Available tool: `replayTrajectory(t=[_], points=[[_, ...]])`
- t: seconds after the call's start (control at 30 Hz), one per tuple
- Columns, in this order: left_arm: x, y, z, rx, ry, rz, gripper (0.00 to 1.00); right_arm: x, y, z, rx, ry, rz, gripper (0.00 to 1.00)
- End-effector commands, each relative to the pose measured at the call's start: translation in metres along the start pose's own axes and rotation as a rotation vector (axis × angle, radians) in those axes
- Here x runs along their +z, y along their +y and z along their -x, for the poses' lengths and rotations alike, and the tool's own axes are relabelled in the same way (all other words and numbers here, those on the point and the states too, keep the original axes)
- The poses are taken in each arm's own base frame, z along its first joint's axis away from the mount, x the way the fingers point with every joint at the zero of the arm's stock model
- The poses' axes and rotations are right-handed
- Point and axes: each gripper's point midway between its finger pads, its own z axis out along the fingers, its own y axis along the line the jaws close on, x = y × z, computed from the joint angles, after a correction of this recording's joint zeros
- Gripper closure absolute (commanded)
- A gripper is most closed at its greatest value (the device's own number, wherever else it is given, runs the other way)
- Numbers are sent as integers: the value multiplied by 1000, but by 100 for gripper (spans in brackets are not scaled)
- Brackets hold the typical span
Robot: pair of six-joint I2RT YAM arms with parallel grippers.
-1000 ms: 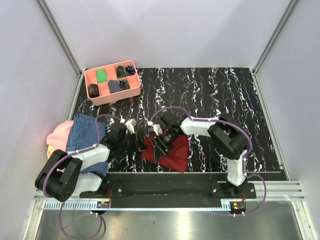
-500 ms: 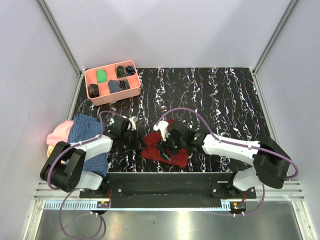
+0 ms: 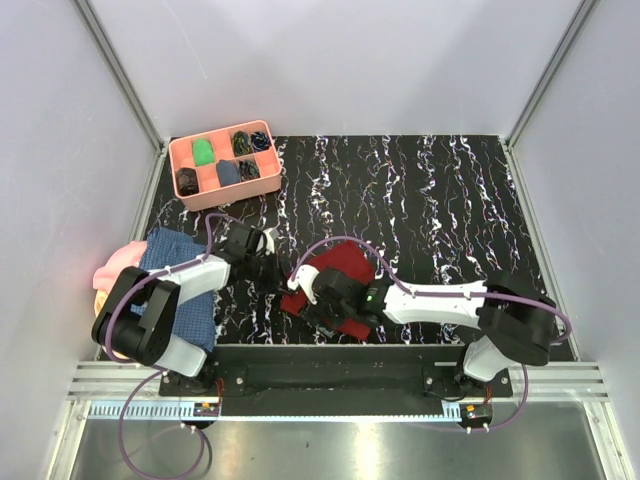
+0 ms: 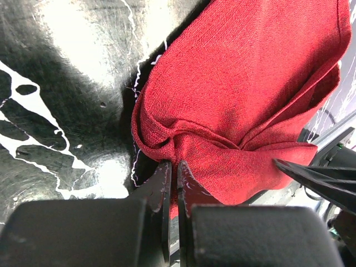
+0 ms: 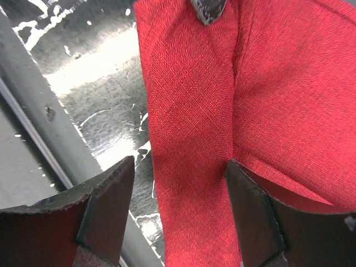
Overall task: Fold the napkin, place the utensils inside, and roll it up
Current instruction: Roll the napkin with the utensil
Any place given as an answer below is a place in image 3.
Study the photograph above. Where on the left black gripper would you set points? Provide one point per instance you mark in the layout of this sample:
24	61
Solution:
273	281

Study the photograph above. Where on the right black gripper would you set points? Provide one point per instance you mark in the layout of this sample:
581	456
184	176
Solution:
315	312

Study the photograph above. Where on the dark red cloth napkin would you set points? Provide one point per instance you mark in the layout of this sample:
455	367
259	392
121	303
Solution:
345	257

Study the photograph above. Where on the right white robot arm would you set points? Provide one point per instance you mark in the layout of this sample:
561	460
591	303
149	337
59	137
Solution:
516	323

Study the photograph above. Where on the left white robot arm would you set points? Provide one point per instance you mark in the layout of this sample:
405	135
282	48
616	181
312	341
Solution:
161	312

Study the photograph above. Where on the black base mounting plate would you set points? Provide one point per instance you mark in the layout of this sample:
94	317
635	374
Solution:
245	370

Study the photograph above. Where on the dark striped rolled sock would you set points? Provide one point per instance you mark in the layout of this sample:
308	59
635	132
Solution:
249	170

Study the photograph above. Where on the grey blue rolled sock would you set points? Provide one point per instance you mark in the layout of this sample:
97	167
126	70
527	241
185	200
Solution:
227	172

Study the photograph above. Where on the pink divided organizer tray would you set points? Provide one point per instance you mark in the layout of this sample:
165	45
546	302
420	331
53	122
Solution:
211	194

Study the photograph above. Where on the dark brown rolled sock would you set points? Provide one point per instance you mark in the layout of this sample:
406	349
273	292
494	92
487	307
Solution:
187	182

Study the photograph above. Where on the blue checkered cloth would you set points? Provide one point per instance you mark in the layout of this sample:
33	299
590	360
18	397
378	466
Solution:
194	320

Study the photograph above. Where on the green rolled sock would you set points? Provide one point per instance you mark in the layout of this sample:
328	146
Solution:
203	152

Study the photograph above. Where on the yellow patterned dark sock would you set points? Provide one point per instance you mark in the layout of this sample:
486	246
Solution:
241	143

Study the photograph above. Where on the blue patterned dark sock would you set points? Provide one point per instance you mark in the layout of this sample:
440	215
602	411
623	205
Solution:
260	141

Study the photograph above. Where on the pink cloth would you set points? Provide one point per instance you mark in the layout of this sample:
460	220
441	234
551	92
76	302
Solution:
129	255

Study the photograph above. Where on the peach orange cloth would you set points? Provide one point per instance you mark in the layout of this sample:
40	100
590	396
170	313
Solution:
99	301

